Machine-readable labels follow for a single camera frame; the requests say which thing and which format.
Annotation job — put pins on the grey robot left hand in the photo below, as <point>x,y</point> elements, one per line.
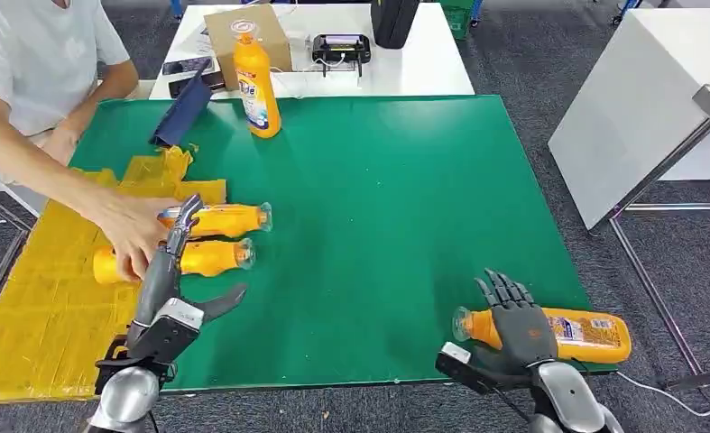
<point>157,281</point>

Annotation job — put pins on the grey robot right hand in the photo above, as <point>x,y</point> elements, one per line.
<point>525,331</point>

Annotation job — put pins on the orange bottle with clear cap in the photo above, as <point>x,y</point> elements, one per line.
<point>211,258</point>
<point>229,220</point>

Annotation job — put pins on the orange bottle with printed label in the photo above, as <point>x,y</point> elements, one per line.
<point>587,334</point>

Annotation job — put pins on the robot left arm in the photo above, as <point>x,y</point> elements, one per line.
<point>127,397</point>

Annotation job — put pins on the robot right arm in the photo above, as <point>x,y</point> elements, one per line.
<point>569,400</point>

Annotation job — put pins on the person's right hand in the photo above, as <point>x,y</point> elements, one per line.
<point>130,230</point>

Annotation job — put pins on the person's hand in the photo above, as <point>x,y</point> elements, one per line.
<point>130,230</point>
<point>61,146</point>

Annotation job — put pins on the yellow sheet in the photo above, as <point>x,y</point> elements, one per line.
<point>50,311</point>

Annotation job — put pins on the person's left hand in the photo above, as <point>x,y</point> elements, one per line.
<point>61,146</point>

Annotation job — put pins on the green table mat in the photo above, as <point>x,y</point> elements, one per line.
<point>390,227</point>

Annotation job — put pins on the black phone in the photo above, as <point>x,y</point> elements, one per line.
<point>217,79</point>
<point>187,66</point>

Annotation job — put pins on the orange bottle with blue logo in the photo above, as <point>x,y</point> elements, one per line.
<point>258,78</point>

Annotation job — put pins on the white tilted table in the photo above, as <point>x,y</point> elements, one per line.
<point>629,101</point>

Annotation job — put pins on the person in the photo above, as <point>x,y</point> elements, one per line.
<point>26,54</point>

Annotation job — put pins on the brown cardboard box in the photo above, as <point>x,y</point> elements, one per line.
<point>271,39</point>

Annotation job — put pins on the black handheld controller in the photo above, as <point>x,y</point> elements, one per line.
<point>341,51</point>

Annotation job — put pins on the green crate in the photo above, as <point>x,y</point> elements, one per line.
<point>457,15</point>

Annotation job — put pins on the black bag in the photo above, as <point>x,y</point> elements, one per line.
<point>393,21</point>

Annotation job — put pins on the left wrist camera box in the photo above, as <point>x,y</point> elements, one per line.
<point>169,328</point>

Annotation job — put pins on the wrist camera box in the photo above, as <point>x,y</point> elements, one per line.
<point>169,328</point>
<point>457,358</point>

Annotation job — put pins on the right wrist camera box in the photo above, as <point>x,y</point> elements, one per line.
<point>457,358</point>

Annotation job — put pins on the grey metal chair frame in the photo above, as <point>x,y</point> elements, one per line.
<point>2,209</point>

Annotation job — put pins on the grey metal table frame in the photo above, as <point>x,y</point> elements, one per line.
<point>665,173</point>

